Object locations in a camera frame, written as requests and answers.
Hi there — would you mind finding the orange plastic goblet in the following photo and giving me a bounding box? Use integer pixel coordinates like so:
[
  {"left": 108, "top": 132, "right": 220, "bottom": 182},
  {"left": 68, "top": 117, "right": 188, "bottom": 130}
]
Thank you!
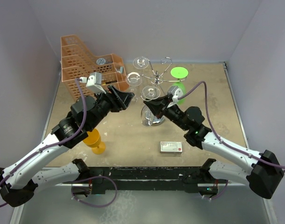
[{"left": 83, "top": 129, "right": 106, "bottom": 154}]

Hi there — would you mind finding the small white card box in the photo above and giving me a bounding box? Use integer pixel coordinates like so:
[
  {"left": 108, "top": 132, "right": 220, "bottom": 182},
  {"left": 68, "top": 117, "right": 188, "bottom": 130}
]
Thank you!
[{"left": 160, "top": 141, "right": 183, "bottom": 154}]

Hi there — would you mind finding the clear wine glass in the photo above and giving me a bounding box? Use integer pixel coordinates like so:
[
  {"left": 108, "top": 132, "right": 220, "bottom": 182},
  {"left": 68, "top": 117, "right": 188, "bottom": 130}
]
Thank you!
[
  {"left": 133, "top": 56, "right": 150, "bottom": 70},
  {"left": 140, "top": 85, "right": 160, "bottom": 126},
  {"left": 125, "top": 72, "right": 142, "bottom": 103}
]

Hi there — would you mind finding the orange plastic file organizer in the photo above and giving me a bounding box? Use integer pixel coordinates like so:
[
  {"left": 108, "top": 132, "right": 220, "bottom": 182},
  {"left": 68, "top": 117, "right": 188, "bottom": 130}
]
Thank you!
[{"left": 61, "top": 35, "right": 129, "bottom": 100}]

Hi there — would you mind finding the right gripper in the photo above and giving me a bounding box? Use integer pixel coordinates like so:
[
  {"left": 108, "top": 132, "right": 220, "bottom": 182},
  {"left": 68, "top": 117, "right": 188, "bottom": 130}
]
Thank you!
[{"left": 144, "top": 94, "right": 189, "bottom": 131}]

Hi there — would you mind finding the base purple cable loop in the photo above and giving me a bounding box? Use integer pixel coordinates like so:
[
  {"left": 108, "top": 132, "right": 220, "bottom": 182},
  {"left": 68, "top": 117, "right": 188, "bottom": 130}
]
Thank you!
[{"left": 71, "top": 173, "right": 119, "bottom": 207}]

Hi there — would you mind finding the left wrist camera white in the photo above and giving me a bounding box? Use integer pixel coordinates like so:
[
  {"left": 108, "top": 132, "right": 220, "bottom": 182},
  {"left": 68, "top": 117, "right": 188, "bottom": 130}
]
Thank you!
[{"left": 80, "top": 72, "right": 106, "bottom": 94}]

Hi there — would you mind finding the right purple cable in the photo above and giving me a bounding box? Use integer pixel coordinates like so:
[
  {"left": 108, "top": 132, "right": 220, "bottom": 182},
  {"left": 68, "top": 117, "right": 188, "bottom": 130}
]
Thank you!
[{"left": 178, "top": 80, "right": 285, "bottom": 170}]

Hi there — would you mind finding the chrome wine glass rack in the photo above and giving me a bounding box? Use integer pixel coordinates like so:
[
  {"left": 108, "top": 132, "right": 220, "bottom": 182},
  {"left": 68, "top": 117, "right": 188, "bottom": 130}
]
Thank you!
[{"left": 132, "top": 56, "right": 178, "bottom": 126}]

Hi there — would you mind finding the green plastic goblet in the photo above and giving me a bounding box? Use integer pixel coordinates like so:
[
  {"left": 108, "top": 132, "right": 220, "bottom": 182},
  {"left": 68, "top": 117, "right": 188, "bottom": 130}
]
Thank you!
[{"left": 170, "top": 67, "right": 189, "bottom": 95}]

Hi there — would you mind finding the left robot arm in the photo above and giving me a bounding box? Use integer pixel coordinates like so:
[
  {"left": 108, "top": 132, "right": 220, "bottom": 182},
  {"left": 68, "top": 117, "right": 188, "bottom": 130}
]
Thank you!
[{"left": 0, "top": 85, "right": 134, "bottom": 207}]

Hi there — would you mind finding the black mounting frame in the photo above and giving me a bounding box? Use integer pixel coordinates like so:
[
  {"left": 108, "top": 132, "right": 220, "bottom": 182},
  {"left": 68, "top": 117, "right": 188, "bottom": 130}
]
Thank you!
[{"left": 86, "top": 166, "right": 228, "bottom": 196}]

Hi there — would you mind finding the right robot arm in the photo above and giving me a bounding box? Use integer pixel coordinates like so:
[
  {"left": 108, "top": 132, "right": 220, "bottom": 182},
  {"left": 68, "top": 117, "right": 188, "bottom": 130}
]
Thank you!
[{"left": 144, "top": 95, "right": 284, "bottom": 199}]

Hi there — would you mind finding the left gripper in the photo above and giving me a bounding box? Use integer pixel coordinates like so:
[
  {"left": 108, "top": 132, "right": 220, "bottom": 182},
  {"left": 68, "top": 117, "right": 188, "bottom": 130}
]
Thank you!
[{"left": 87, "top": 85, "right": 133, "bottom": 131}]

